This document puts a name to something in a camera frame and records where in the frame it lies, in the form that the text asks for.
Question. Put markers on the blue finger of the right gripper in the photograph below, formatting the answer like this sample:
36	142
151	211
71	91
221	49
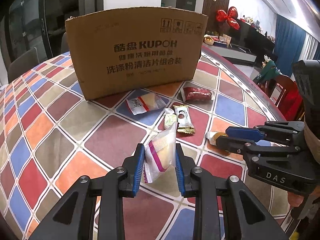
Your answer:
274	131
292	149

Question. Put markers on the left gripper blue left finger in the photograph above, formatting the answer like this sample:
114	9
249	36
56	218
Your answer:
121	182

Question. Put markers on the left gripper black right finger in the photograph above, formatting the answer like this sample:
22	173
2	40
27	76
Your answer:
195	181

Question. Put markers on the yellow snack packet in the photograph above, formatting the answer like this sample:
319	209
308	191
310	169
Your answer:
212	136

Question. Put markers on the clear bag purple stripe pastry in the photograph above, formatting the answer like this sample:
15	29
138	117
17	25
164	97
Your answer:
160	154

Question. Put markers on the dark red snack packet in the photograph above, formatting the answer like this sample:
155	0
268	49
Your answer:
196	94

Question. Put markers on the wooden chair with red cloth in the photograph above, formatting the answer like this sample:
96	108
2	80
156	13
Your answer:
289	102

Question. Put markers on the white gold snack packet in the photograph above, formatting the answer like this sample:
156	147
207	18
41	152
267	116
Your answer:
184	120

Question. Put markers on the small green candy packet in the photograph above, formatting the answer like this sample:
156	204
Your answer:
169	118

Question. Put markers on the clear bag red stripe pastry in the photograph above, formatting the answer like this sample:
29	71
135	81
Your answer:
145	103

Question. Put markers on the white tv cabinet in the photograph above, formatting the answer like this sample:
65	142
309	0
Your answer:
235	56

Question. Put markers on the colourful checkered tablecloth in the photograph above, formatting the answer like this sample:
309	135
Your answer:
50	135

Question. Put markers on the red balloon bow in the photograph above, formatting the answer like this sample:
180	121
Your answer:
229	17

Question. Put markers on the brown cardboard box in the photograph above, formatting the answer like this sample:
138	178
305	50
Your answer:
122	49

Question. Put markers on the grey dining chair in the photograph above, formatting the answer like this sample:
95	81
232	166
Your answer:
24	63

